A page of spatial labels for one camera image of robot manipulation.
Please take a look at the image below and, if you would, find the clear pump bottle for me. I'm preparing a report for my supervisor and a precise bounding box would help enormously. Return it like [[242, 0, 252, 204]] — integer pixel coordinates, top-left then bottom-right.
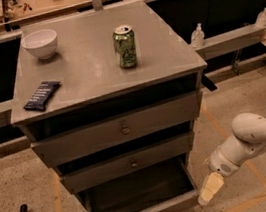
[[255, 6, 266, 28], [190, 23, 205, 48]]

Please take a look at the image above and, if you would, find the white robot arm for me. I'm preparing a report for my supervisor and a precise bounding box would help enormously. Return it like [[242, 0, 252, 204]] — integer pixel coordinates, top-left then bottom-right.
[[198, 112, 266, 206]]

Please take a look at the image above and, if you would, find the clear pump bottle right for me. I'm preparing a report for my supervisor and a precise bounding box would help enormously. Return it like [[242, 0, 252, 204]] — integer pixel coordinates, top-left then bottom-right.
[[255, 6, 266, 28]]

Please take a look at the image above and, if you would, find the grey drawer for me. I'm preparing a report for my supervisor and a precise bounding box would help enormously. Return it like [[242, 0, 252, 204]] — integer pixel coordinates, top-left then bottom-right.
[[85, 156, 199, 212], [31, 91, 202, 168], [60, 132, 194, 194]]

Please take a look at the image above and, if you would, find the grey wooden drawer cabinet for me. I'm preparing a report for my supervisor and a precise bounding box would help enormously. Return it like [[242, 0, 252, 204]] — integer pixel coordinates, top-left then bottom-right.
[[0, 0, 233, 212]]

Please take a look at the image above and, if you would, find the dark blue snack bar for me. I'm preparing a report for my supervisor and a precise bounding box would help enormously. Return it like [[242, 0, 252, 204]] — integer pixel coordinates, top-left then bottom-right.
[[24, 81, 60, 112]]

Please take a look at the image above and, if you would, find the white ceramic bowl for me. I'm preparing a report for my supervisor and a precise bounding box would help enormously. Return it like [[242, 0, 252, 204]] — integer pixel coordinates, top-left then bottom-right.
[[21, 29, 58, 59]]

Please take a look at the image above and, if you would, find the clear pump bottle left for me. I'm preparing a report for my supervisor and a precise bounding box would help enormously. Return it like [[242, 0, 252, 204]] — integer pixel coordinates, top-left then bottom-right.
[[190, 23, 205, 48]]

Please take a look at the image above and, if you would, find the green soda can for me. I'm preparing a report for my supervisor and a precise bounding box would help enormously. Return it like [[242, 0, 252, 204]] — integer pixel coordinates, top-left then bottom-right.
[[112, 24, 137, 69]]

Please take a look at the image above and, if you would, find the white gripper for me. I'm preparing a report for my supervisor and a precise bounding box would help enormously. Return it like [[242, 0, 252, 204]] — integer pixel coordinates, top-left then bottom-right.
[[198, 147, 240, 206]]

